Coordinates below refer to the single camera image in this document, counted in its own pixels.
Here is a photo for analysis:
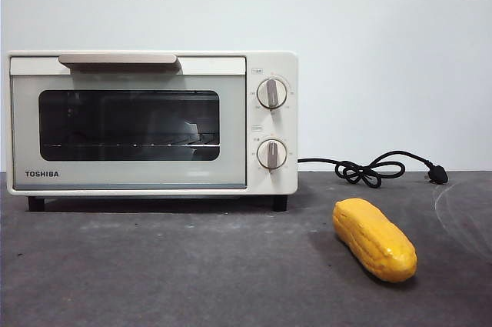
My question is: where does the glass oven door with handle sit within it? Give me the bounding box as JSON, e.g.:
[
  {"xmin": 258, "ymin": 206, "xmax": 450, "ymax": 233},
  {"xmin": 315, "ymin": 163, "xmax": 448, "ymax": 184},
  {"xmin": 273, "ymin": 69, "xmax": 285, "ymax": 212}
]
[{"xmin": 9, "ymin": 53, "xmax": 248, "ymax": 191}]

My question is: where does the yellow corn cob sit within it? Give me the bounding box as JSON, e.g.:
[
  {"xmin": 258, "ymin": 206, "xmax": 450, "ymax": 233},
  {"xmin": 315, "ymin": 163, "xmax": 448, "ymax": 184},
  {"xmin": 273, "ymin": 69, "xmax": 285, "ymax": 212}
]
[{"xmin": 331, "ymin": 198, "xmax": 418, "ymax": 283}]

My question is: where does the metal wire oven rack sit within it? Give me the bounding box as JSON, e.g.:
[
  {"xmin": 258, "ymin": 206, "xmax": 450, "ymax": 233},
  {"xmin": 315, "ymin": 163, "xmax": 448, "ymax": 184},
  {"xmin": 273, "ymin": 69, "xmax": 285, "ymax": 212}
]
[{"xmin": 41, "ymin": 132, "xmax": 221, "ymax": 150}]

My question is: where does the cream toaster oven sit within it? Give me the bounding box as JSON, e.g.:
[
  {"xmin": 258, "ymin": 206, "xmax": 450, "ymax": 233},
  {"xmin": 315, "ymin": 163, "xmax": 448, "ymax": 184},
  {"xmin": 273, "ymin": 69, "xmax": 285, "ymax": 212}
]
[{"xmin": 5, "ymin": 49, "xmax": 299, "ymax": 212}]

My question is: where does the black power cable with plug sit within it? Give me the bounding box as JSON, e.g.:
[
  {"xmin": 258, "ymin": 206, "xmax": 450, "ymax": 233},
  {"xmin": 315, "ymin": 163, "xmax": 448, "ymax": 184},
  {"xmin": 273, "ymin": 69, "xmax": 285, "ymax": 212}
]
[{"xmin": 298, "ymin": 150, "xmax": 449, "ymax": 189}]

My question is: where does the cream oven knob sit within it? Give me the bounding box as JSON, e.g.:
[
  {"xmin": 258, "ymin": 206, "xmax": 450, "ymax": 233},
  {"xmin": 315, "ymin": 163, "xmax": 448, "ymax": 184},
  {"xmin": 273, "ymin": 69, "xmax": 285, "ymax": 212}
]
[
  {"xmin": 256, "ymin": 138, "xmax": 288, "ymax": 171},
  {"xmin": 256, "ymin": 77, "xmax": 288, "ymax": 110}
]

